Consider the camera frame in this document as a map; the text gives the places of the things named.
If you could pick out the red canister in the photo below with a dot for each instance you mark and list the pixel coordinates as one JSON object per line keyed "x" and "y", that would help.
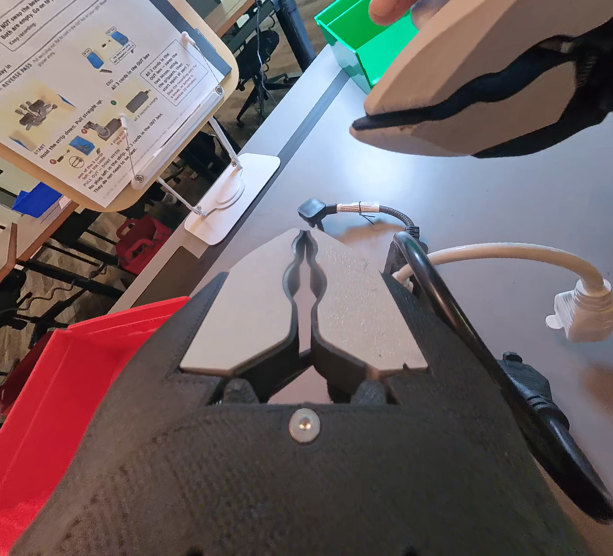
{"x": 143, "y": 245}

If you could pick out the wooden desk with black legs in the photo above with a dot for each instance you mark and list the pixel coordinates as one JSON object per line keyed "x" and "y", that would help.
{"x": 48, "y": 235}

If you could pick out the black office chair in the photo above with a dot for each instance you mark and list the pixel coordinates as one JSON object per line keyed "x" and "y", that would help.
{"x": 268, "y": 67}

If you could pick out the instruction sheet on stand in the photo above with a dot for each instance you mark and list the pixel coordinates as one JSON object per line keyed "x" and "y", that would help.
{"x": 249, "y": 173}

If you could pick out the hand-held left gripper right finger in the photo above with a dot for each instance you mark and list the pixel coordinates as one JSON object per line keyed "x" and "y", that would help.
{"x": 364, "y": 321}

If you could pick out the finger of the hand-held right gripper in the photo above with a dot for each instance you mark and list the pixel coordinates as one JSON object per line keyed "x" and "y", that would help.
{"x": 503, "y": 29}
{"x": 503, "y": 120}

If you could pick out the black power strip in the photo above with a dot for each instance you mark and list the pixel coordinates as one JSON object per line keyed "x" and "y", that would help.
{"x": 389, "y": 257}

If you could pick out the wooden desk with grey leg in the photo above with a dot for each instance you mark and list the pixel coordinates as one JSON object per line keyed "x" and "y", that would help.
{"x": 282, "y": 0}

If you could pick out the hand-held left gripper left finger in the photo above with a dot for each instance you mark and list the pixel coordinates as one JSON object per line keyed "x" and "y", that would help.
{"x": 244, "y": 316}

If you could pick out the blue cardboard box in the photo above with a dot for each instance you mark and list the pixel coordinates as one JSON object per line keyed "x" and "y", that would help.
{"x": 38, "y": 199}

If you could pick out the red plastic bin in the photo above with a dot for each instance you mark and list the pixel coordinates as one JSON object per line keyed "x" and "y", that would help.
{"x": 57, "y": 398}

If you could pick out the green plastic bin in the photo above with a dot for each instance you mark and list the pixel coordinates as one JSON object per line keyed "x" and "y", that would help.
{"x": 354, "y": 43}

